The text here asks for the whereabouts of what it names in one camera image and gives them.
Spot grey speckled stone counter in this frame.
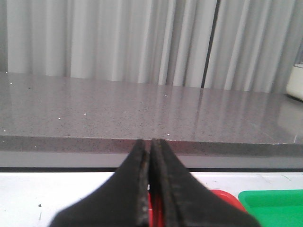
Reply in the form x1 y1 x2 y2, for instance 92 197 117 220
0 73 303 169

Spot white pleated curtain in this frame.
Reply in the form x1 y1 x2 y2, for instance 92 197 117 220
0 0 303 92

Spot red plastic tray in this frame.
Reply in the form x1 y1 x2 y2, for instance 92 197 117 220
148 189 247 227

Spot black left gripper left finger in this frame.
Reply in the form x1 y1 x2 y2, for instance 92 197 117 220
50 140 150 227

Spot green plastic tray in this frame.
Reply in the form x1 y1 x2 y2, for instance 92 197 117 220
238 190 303 227

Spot white container on counter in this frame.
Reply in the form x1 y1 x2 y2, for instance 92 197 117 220
285 42 303 102

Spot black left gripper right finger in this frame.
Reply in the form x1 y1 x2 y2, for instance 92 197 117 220
149 139 260 227

